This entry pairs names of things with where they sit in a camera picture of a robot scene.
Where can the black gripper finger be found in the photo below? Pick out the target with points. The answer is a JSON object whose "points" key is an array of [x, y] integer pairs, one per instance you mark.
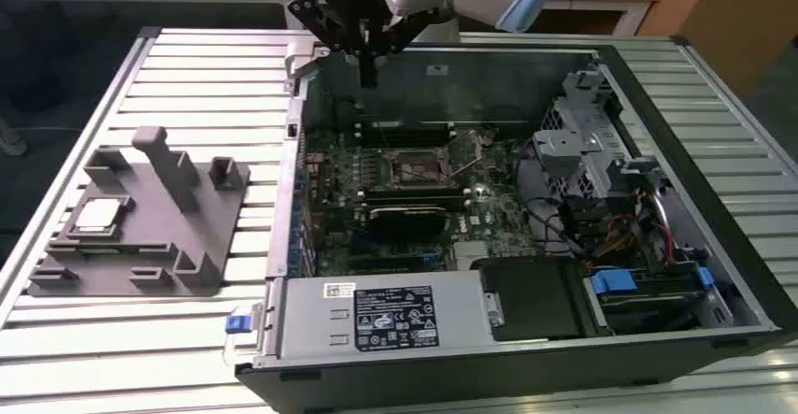
{"points": [[404, 31], [315, 12]]}

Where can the silver CPU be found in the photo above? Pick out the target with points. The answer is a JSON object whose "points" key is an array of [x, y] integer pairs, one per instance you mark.
{"points": [[96, 215]]}

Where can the silver drive cage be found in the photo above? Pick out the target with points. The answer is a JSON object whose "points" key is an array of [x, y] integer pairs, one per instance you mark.
{"points": [[585, 143]]}

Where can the black graphics card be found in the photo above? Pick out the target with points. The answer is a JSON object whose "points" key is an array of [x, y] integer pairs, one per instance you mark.
{"points": [[404, 221]]}

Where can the silver chipset heatsink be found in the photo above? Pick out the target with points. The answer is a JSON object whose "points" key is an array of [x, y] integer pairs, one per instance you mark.
{"points": [[469, 251]]}

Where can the green motherboard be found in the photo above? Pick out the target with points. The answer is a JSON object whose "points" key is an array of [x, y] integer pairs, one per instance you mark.
{"points": [[504, 246]]}

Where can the black expansion slot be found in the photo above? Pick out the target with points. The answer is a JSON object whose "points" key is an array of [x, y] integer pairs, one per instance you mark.
{"points": [[385, 262]]}

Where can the grey parts rack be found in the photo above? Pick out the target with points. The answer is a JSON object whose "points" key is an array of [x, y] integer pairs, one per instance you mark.
{"points": [[156, 227]]}

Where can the wooden cabinet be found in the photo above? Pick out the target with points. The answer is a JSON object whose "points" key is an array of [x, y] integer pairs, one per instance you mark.
{"points": [[735, 12]]}

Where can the grey chair leg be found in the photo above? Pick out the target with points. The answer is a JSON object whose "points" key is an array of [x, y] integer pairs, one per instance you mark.
{"points": [[9, 143]]}

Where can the black plastic shroud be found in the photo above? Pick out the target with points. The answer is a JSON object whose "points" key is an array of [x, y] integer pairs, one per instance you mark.
{"points": [[536, 297]]}

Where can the silver power supply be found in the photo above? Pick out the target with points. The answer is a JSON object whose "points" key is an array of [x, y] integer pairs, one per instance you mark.
{"points": [[305, 311]]}

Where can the hard disk in blue carrier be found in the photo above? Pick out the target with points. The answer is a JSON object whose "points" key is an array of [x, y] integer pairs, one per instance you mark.
{"points": [[611, 282]]}

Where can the blue case latch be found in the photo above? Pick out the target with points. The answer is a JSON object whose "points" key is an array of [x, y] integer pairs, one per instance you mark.
{"points": [[234, 324]]}

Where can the black PC case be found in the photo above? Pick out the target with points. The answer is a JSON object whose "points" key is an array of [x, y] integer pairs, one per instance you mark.
{"points": [[499, 381]]}

